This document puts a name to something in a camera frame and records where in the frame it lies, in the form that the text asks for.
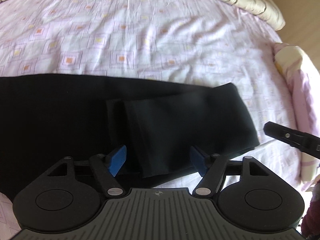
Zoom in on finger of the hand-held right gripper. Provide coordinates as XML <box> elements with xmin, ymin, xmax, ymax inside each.
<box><xmin>264</xmin><ymin>121</ymin><xmax>320</xmax><ymax>159</ymax></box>

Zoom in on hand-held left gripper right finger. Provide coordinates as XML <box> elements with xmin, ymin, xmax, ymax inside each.
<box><xmin>190</xmin><ymin>145</ymin><xmax>277</xmax><ymax>197</ymax></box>

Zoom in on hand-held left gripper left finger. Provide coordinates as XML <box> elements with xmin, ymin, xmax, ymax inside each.
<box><xmin>36</xmin><ymin>144</ymin><xmax>127</xmax><ymax>197</ymax></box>

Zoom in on black pants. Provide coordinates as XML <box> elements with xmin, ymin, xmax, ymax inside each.
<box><xmin>0</xmin><ymin>74</ymin><xmax>261</xmax><ymax>198</ymax></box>

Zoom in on pink and cream pillow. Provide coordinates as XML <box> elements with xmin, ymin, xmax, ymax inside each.
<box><xmin>274</xmin><ymin>42</ymin><xmax>320</xmax><ymax>183</ymax></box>

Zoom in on dark red cloth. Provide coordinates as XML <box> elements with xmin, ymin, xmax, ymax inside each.
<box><xmin>301</xmin><ymin>192</ymin><xmax>320</xmax><ymax>237</ymax></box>

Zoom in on pink patterned bed sheet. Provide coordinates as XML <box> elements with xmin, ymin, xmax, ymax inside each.
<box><xmin>0</xmin><ymin>0</ymin><xmax>320</xmax><ymax>240</ymax></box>

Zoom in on cream duvet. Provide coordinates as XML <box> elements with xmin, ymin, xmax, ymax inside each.
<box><xmin>0</xmin><ymin>0</ymin><xmax>286</xmax><ymax>31</ymax></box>

